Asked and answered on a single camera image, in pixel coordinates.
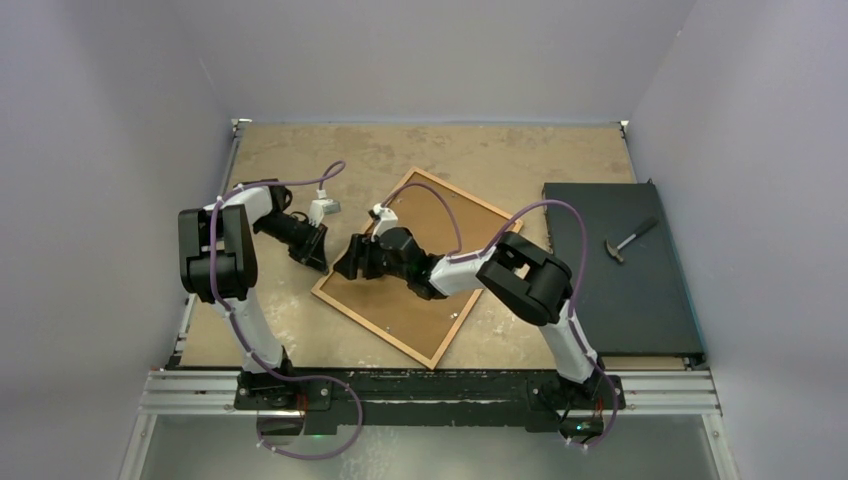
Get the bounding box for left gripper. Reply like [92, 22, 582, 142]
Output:
[252, 214, 329, 275]

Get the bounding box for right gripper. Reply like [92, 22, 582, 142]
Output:
[334, 233, 411, 282]

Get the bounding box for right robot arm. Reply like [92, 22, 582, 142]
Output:
[333, 227, 604, 407]

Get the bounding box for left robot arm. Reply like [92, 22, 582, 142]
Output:
[177, 179, 328, 409]

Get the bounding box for black mat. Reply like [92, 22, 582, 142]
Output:
[542, 183, 705, 362]

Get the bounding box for small hammer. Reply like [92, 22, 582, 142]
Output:
[604, 216, 659, 265]

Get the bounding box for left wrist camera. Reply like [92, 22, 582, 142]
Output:
[307, 189, 341, 226]

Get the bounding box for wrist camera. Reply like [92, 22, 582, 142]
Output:
[370, 203, 398, 241]
[307, 189, 341, 226]

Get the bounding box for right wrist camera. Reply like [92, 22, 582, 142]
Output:
[370, 203, 398, 241]

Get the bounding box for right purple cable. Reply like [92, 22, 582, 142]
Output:
[380, 182, 621, 452]

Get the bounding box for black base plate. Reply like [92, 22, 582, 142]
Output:
[234, 368, 626, 438]

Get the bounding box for aluminium rail frame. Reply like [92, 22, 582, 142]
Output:
[125, 121, 739, 479]

